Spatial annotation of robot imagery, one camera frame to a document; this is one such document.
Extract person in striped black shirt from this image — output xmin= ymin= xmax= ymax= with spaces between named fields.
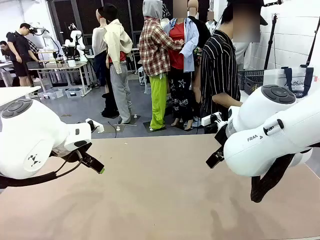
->
xmin=199 ymin=0 xmax=269 ymax=135

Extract seated person dark shirt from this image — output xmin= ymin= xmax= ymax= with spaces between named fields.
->
xmin=0 ymin=40 xmax=12 ymax=61

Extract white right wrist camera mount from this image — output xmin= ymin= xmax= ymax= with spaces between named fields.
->
xmin=201 ymin=111 xmax=227 ymax=135

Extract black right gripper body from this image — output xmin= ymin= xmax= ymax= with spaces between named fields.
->
xmin=214 ymin=122 xmax=230 ymax=152

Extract mannequin plaid shirt green trousers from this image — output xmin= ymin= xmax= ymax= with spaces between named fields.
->
xmin=137 ymin=0 xmax=185 ymax=131

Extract black plastic shopping basket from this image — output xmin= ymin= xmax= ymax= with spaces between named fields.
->
xmin=237 ymin=69 xmax=266 ymax=96

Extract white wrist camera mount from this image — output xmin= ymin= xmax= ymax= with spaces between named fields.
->
xmin=85 ymin=118 xmax=105 ymax=134
xmin=201 ymin=111 xmax=227 ymax=135

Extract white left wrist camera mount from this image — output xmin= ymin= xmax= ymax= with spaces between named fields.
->
xmin=85 ymin=118 xmax=105 ymax=134

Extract person's right forearm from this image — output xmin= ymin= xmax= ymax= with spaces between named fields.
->
xmin=212 ymin=91 xmax=244 ymax=109

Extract bare-headed mannequin black garment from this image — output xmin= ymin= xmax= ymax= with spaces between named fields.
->
xmin=186 ymin=0 xmax=212 ymax=50

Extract grey work table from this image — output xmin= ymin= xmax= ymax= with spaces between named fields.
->
xmin=25 ymin=60 xmax=91 ymax=98

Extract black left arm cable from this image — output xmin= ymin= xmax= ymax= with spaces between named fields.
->
xmin=0 ymin=149 xmax=84 ymax=190

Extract black braided cable sleeve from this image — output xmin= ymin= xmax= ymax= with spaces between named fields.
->
xmin=250 ymin=153 xmax=296 ymax=204

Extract mannequin cream shirt grey trousers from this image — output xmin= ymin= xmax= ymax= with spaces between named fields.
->
xmin=101 ymin=2 xmax=138 ymax=125

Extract person black shirt with headset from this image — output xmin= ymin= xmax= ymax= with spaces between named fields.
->
xmin=5 ymin=22 xmax=41 ymax=88

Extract mannequin red top blue shirt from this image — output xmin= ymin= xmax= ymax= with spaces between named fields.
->
xmin=163 ymin=0 xmax=201 ymax=131

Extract grey floor storage bin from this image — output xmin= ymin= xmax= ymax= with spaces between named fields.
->
xmin=39 ymin=88 xmax=65 ymax=101
xmin=65 ymin=87 xmax=84 ymax=99

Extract clear shopping bag blue handles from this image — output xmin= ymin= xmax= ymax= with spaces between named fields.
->
xmin=264 ymin=66 xmax=315 ymax=99

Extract black box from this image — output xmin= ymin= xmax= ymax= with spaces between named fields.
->
xmin=25 ymin=61 xmax=46 ymax=70

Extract black tripod stand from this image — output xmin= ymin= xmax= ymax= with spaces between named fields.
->
xmin=299 ymin=23 xmax=320 ymax=69
xmin=263 ymin=12 xmax=280 ymax=71

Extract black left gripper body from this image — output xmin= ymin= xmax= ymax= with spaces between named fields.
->
xmin=71 ymin=142 xmax=93 ymax=161

